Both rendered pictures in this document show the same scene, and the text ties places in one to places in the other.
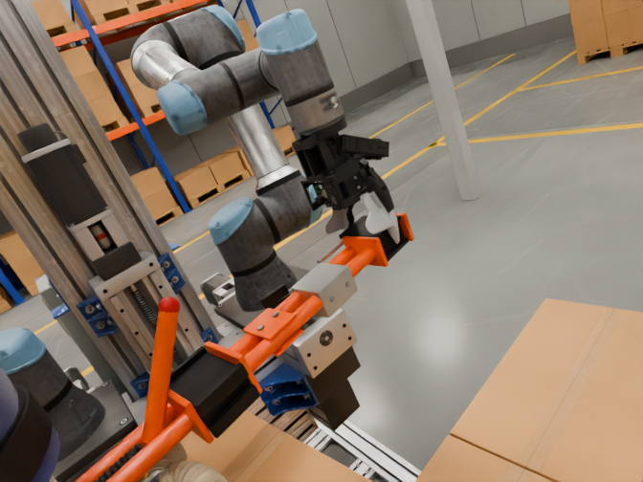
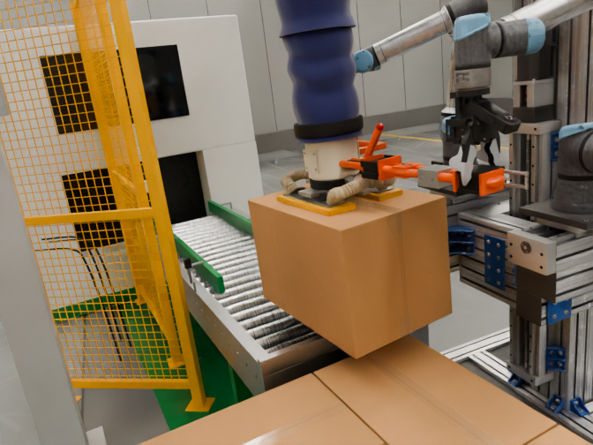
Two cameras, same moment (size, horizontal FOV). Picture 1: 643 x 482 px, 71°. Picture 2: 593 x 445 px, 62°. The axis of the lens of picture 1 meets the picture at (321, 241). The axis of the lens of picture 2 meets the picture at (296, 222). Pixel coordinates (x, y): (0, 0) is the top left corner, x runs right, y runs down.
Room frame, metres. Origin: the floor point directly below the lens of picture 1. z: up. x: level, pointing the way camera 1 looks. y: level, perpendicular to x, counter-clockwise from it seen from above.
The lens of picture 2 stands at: (0.43, -1.25, 1.48)
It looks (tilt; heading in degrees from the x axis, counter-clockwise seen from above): 16 degrees down; 99
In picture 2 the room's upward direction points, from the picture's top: 7 degrees counter-clockwise
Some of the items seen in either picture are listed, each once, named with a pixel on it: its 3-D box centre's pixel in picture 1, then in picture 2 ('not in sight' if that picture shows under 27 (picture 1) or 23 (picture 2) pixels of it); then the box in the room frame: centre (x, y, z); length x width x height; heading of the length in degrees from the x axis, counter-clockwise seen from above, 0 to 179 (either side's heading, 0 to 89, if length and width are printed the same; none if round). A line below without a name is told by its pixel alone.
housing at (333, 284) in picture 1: (324, 289); (436, 176); (0.59, 0.02, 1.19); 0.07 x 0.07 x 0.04; 38
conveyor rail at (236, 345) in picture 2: not in sight; (180, 281); (-0.62, 1.12, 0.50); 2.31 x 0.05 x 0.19; 125
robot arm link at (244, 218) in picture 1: (241, 231); (584, 147); (1.00, 0.16, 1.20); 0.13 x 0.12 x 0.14; 106
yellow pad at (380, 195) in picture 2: not in sight; (358, 184); (0.39, 0.45, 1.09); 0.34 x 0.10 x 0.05; 128
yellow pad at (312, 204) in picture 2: not in sight; (312, 197); (0.24, 0.33, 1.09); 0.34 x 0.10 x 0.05; 128
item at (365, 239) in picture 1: (378, 238); (477, 179); (0.67, -0.09, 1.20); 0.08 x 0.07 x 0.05; 128
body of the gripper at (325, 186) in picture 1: (333, 165); (470, 116); (0.66, -0.06, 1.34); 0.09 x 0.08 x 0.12; 128
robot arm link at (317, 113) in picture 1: (318, 112); (471, 79); (0.67, -0.07, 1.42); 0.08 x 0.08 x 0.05
